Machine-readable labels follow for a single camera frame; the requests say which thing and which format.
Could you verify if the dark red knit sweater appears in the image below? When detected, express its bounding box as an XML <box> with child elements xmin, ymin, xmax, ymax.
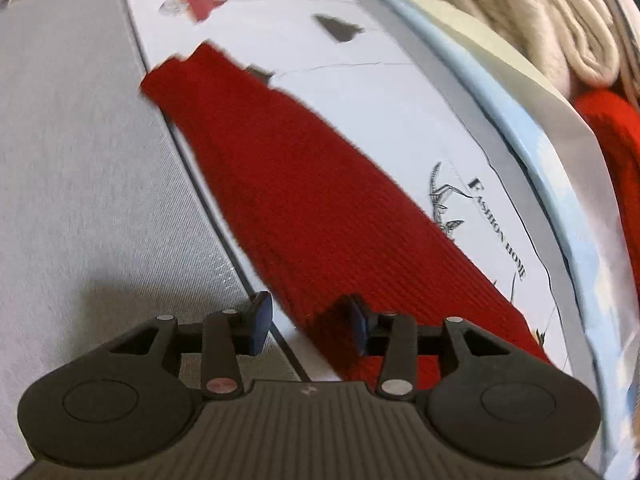
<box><xmin>140</xmin><ymin>42</ymin><xmax>554</xmax><ymax>392</ymax></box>

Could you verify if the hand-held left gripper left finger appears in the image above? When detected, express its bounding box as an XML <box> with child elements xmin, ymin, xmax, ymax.
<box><xmin>107</xmin><ymin>291</ymin><xmax>275</xmax><ymax>402</ymax></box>

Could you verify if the red folded blanket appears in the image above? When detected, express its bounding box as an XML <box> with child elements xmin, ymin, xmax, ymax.
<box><xmin>574</xmin><ymin>89</ymin><xmax>640</xmax><ymax>301</ymax></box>

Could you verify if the grey printed bed sheet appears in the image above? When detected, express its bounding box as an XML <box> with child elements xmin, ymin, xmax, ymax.
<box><xmin>0</xmin><ymin>0</ymin><xmax>601</xmax><ymax>480</ymax></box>

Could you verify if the light blue sheet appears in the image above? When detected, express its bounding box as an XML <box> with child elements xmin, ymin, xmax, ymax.
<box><xmin>352</xmin><ymin>0</ymin><xmax>640</xmax><ymax>480</ymax></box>

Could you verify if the cream folded quilt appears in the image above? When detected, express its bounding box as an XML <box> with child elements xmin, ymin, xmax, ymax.
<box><xmin>390</xmin><ymin>0</ymin><xmax>624</xmax><ymax>92</ymax></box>

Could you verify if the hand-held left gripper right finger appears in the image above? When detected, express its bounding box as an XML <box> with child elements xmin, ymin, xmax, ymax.
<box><xmin>340</xmin><ymin>294</ymin><xmax>501</xmax><ymax>402</ymax></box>

